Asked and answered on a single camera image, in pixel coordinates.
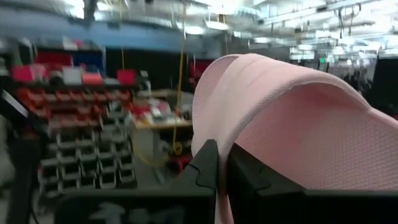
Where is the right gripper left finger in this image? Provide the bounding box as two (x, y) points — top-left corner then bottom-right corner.
(169, 139), (219, 224)

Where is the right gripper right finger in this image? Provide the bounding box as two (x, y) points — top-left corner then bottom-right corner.
(226, 142), (308, 224)

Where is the pink foam slide sandal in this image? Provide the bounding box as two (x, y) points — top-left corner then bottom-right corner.
(190, 53), (398, 224)

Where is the parts bin rack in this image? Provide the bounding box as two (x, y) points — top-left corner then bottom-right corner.
(12, 80), (139, 195)

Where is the small red bin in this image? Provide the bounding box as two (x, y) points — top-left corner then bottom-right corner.
(11, 65), (35, 82)
(116, 68), (137, 86)

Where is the wide blue bin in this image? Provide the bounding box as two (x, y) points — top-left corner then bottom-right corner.
(73, 51), (105, 71)

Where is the wide red bin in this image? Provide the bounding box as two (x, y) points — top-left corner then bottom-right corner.
(35, 51), (74, 66)

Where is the long wooden table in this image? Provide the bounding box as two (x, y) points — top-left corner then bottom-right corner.
(133, 90), (193, 130)

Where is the orange box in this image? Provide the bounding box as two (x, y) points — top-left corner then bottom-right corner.
(82, 72), (103, 85)

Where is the white box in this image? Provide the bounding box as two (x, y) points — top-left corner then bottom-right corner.
(62, 67), (83, 85)

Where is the yellow cable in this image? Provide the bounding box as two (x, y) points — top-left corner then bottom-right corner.
(172, 46), (187, 156)

